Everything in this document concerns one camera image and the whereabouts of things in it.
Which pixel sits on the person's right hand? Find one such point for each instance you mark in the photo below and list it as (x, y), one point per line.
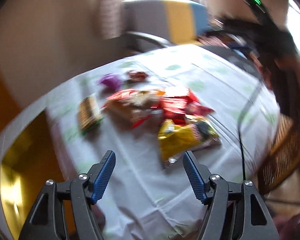
(282, 76)

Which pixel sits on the orange clear snack bag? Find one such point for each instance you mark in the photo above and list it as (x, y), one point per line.
(134, 105)

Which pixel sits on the yellow snack bag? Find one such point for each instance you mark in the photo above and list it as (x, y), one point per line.
(174, 140)

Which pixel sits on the red snack bag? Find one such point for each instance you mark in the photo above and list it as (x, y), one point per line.
(177, 102)

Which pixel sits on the dark red small snack packet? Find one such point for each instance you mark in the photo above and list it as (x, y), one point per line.
(137, 76)

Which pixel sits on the gold tin box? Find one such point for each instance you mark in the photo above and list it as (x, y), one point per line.
(37, 154)

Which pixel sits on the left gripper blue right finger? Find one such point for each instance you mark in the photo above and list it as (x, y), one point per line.
(195, 179)

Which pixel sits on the wicker chair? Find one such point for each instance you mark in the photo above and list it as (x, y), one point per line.
(283, 157)

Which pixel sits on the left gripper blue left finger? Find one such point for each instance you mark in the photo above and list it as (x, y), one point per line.
(101, 175)

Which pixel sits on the purple snack packet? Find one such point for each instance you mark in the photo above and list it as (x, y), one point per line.
(111, 81)

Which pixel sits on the pink patterned curtain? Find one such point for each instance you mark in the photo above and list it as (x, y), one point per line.
(110, 18)

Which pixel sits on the cracker pack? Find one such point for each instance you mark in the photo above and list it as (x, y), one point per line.
(89, 114)

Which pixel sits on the grey yellow blue armchair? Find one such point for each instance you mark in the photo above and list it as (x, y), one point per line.
(178, 21)

